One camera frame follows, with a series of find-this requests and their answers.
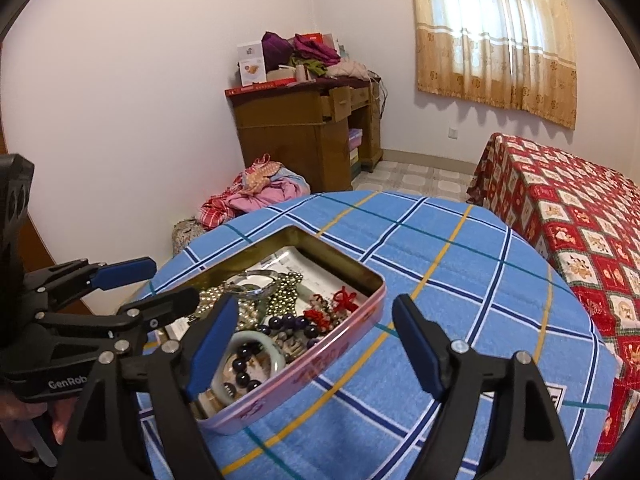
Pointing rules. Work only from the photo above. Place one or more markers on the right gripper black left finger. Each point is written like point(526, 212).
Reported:
point(105, 438)

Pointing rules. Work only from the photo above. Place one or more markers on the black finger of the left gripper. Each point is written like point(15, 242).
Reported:
point(124, 273)
point(162, 309)

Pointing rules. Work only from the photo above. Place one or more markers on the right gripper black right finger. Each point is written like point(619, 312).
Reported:
point(525, 438)

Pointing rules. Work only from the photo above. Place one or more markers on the red knot charm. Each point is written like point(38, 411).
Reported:
point(344, 301)

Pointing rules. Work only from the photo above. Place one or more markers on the left hand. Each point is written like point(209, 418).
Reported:
point(14, 411)

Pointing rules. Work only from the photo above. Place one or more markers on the pink metal tin box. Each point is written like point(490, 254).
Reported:
point(251, 382)

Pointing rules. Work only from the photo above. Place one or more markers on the pile of clothes on floor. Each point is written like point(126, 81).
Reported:
point(264, 183)

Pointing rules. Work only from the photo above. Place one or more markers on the blue plaid tablecloth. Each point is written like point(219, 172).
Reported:
point(378, 336)

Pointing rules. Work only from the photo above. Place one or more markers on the flat red box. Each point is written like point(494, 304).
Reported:
point(262, 86)

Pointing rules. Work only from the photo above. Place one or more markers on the red patterned bedspread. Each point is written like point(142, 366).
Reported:
point(584, 219)

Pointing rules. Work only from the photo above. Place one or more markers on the brown wooden desk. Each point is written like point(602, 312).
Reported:
point(318, 129)

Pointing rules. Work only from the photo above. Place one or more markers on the white product box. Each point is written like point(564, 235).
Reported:
point(252, 63)

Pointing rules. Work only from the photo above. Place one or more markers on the clothes heap on desk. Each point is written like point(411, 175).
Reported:
point(321, 60)

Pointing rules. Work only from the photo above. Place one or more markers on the beige window curtain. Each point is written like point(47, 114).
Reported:
point(509, 54)

